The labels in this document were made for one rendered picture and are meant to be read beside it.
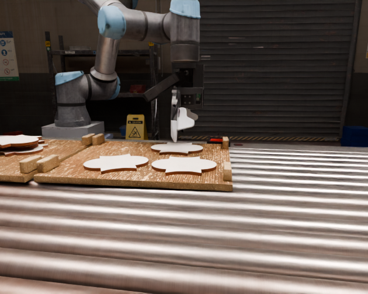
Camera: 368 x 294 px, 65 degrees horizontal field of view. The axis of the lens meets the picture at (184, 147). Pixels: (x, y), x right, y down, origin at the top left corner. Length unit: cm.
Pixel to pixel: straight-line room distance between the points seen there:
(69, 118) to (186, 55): 70
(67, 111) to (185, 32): 72
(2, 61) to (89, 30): 182
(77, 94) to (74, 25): 472
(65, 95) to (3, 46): 535
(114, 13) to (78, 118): 64
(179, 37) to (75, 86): 66
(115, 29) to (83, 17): 518
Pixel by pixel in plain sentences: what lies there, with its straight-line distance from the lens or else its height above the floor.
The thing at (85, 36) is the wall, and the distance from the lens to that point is 590.
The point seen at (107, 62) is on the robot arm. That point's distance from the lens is 128.
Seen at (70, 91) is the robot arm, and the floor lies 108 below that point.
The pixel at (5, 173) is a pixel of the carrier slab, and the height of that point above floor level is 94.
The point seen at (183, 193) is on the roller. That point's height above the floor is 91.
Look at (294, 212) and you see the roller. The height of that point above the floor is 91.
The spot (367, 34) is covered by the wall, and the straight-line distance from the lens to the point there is 615.
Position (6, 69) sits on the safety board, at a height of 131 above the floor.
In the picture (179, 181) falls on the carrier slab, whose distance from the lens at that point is 57.
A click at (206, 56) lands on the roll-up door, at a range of 541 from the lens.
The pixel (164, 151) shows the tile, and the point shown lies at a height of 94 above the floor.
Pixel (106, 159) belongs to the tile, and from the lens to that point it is 71.
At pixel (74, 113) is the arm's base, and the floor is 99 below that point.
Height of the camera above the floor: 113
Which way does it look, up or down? 13 degrees down
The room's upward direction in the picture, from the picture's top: straight up
